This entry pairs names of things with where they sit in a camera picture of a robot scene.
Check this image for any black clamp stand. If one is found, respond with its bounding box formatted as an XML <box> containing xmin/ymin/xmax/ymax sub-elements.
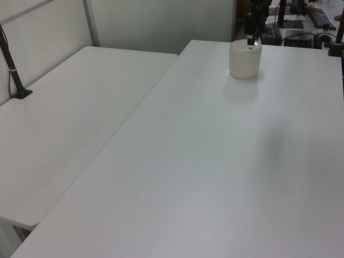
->
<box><xmin>327</xmin><ymin>15</ymin><xmax>344</xmax><ymax>58</ymax></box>

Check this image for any grey table leg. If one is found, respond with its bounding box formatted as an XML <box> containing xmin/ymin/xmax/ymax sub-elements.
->
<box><xmin>0</xmin><ymin>217</ymin><xmax>30</xmax><ymax>258</ymax></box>

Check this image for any black camera stand pole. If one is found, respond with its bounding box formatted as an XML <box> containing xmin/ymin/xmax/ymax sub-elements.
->
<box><xmin>0</xmin><ymin>23</ymin><xmax>33</xmax><ymax>100</ymax></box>

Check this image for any brown flat board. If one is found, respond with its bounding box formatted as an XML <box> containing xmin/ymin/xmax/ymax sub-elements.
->
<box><xmin>268</xmin><ymin>6</ymin><xmax>291</xmax><ymax>16</ymax></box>

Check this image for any black monitor stand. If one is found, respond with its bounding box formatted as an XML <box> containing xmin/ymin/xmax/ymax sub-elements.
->
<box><xmin>276</xmin><ymin>0</ymin><xmax>305</xmax><ymax>30</ymax></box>

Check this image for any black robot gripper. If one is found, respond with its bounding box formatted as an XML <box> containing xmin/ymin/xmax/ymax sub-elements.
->
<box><xmin>244</xmin><ymin>0</ymin><xmax>273</xmax><ymax>46</ymax></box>

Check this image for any black device with green part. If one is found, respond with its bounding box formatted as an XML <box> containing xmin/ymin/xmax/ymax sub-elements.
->
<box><xmin>262</xmin><ymin>23</ymin><xmax>283</xmax><ymax>45</ymax></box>

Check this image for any black electronics box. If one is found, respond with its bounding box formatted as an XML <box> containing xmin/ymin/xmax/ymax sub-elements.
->
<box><xmin>283</xmin><ymin>29</ymin><xmax>316</xmax><ymax>48</ymax></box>

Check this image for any black computer keyboard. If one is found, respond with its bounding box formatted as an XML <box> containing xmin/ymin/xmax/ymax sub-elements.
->
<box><xmin>306</xmin><ymin>7</ymin><xmax>337</xmax><ymax>31</ymax></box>

